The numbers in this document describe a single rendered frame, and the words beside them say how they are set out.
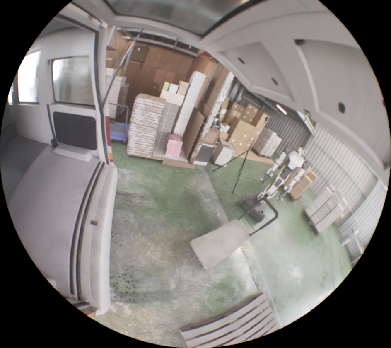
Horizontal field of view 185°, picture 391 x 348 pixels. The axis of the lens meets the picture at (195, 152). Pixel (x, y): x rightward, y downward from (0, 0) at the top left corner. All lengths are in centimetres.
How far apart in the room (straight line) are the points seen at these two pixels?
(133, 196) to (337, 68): 202
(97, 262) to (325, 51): 139
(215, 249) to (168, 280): 64
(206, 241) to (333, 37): 165
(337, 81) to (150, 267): 178
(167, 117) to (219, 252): 234
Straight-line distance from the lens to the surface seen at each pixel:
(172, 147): 232
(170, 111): 238
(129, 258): 150
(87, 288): 104
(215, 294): 172
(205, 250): 146
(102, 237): 102
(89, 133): 125
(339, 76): 48
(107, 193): 116
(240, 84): 668
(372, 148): 66
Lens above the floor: 149
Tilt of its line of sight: 29 degrees down
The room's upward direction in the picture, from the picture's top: 25 degrees clockwise
